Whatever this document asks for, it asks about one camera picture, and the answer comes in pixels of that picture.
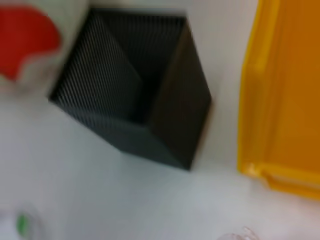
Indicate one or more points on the black mesh pen holder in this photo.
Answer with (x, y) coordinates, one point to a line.
(130, 85)

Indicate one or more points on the clear water bottle green label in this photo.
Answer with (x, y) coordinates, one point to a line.
(22, 222)

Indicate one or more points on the yellow plastic bin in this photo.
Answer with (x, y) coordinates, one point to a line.
(287, 87)

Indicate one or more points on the white paper ball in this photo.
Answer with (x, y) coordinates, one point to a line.
(240, 235)

